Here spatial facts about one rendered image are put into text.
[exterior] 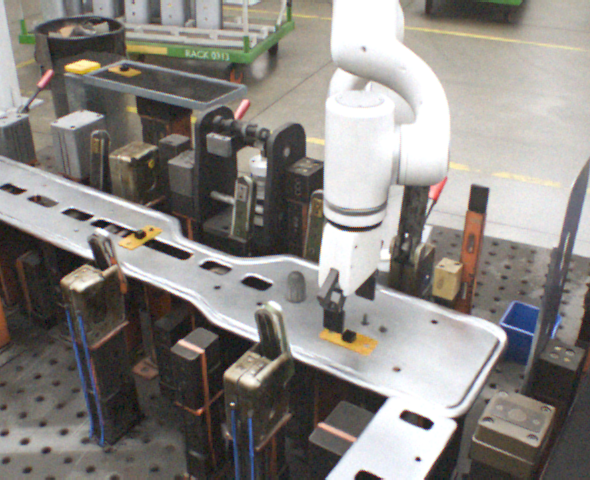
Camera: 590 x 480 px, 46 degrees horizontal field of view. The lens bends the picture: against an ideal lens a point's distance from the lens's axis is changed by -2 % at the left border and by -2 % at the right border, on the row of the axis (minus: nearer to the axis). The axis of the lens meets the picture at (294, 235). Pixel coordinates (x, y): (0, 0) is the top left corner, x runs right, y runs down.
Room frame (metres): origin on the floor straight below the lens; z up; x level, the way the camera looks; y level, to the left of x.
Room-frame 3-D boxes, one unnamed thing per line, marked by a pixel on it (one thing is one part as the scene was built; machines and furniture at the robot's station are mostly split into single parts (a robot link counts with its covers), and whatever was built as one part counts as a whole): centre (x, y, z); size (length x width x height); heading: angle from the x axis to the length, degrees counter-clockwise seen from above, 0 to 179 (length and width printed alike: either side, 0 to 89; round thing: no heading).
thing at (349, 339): (0.83, -0.08, 1.01); 0.08 x 0.04 x 0.01; 57
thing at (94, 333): (0.94, 0.33, 0.87); 0.12 x 0.09 x 0.35; 147
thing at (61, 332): (1.24, 0.46, 0.84); 0.13 x 0.11 x 0.29; 147
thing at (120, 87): (1.53, 0.29, 1.16); 0.37 x 0.14 x 0.02; 57
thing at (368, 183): (0.83, -0.08, 1.31); 0.09 x 0.08 x 0.13; 84
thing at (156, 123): (1.53, 0.29, 0.92); 0.10 x 0.08 x 0.45; 57
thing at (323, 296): (0.79, -0.05, 1.13); 0.08 x 0.01 x 0.06; 147
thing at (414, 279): (1.01, -0.20, 0.88); 0.07 x 0.06 x 0.35; 147
